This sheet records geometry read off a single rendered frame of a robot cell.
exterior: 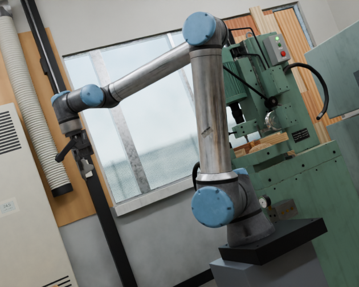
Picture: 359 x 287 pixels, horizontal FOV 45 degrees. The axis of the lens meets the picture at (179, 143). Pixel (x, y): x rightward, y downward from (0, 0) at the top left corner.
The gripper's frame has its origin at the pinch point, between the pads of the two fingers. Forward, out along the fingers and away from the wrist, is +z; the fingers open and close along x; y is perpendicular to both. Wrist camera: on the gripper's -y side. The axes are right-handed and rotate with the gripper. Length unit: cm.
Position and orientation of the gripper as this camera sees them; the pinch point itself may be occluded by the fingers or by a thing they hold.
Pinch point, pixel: (83, 178)
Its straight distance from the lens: 187.3
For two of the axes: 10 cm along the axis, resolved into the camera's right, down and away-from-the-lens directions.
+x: -3.1, 0.5, 9.5
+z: 3.1, 9.5, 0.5
